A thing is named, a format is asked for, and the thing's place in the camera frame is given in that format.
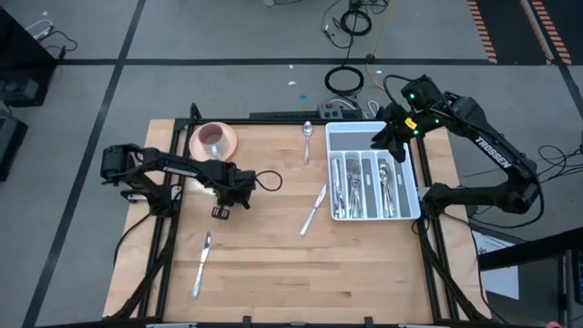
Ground black orange-striped floor mat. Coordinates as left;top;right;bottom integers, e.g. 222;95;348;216
465;0;583;66

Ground black flat bar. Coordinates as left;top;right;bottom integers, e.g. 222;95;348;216
248;110;320;121

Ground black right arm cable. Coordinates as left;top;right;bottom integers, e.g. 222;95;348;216
382;73;414;108

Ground white plastic cutlery tray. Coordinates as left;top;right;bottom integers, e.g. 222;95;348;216
324;119;423;222

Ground grey power strip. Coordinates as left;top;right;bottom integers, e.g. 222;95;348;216
316;102;352;119

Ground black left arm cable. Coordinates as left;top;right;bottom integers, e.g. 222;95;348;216
252;169;284;193

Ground yellow cable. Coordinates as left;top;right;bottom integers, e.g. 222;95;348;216
363;0;396;92

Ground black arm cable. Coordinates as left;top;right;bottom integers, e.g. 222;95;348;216
382;73;414;108
252;169;284;193

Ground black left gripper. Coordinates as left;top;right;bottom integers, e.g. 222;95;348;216
210;166;258;221

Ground black box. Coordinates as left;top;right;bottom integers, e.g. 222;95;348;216
0;112;28;183

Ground thin black cable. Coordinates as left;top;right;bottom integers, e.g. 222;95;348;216
320;0;365;66
43;28;78;61

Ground black cable bundle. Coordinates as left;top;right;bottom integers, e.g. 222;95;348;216
536;142;583;189

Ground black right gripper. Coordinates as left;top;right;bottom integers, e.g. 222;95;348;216
370;102;439;165

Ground pink round plate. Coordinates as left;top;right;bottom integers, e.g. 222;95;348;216
188;121;239;162

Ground black cabinet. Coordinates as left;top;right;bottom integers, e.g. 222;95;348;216
0;7;58;109

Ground coiled black cable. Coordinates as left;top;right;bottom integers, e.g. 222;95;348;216
338;7;373;37
323;65;365;97

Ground white paper sheet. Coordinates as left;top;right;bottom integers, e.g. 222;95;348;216
471;230;521;301

